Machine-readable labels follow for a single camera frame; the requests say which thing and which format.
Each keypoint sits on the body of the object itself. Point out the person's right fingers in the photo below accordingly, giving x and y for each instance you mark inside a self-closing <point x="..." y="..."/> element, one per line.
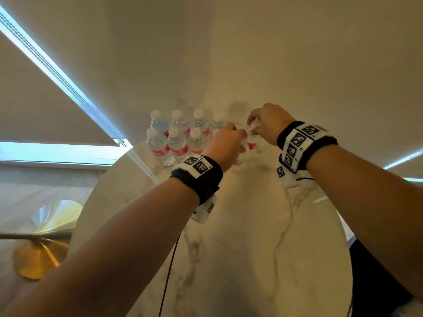
<point x="255" y="123"/>

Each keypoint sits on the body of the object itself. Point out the white wrist camera unit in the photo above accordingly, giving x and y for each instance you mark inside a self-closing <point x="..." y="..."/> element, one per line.
<point x="205" y="211"/>
<point x="290" y="178"/>

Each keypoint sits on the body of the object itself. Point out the person's right forearm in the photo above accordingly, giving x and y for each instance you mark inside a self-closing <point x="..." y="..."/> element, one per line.
<point x="370" y="201"/>

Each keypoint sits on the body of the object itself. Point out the clear plastic water bottle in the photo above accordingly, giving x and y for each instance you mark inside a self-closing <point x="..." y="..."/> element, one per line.
<point x="253" y="143"/>
<point x="243" y="155"/>

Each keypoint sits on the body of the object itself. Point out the black trousers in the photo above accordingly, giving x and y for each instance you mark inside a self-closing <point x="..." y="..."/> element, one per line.
<point x="373" y="283"/>

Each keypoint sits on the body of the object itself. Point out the gold pedestal base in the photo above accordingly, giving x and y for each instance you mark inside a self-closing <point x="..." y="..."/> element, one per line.
<point x="43" y="240"/>

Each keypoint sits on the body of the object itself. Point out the group of red-label water bottles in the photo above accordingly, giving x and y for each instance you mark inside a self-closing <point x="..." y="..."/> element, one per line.
<point x="178" y="138"/>

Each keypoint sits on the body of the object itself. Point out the person's left forearm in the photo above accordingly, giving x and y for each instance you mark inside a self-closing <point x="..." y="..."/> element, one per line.
<point x="109" y="254"/>

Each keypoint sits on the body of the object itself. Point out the beige roller blind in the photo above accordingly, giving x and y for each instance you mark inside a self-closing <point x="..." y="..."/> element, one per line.
<point x="43" y="108"/>

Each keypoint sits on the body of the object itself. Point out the person's left fingers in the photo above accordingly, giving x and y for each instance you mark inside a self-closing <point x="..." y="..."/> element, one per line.
<point x="238" y="132"/>

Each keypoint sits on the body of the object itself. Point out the black marker wristband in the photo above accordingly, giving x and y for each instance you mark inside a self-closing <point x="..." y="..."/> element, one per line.
<point x="201" y="176"/>
<point x="304" y="143"/>

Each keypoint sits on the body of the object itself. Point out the person's right hand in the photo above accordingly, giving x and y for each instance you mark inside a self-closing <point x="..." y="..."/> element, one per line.
<point x="272" y="123"/>

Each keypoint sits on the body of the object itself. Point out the person's left hand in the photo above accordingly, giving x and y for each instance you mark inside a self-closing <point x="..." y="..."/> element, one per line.
<point x="223" y="145"/>

